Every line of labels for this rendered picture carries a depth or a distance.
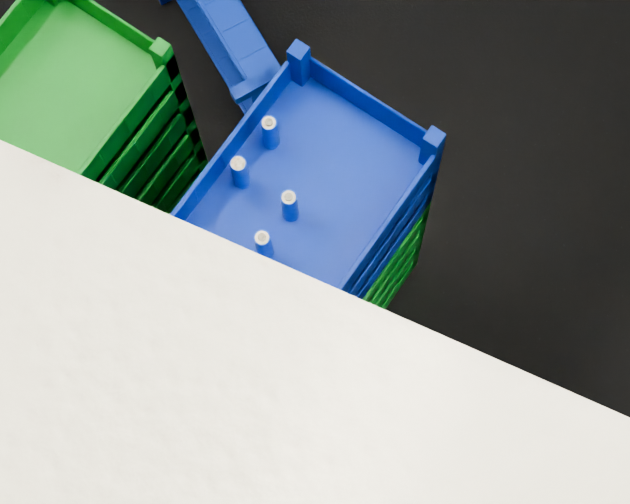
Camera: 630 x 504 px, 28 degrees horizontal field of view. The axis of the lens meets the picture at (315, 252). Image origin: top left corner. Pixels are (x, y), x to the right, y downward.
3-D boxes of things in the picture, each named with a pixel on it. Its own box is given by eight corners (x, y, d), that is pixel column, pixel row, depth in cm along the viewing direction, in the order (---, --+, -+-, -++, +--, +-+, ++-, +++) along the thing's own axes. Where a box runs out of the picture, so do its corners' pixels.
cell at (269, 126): (270, 131, 144) (266, 111, 138) (283, 140, 144) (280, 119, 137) (260, 144, 144) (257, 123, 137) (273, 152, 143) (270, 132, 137)
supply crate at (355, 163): (297, 66, 146) (295, 36, 139) (442, 158, 143) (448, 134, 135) (143, 271, 140) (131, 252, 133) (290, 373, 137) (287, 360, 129)
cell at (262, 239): (263, 241, 141) (259, 225, 134) (276, 250, 140) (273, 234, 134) (254, 254, 140) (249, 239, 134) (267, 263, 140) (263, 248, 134)
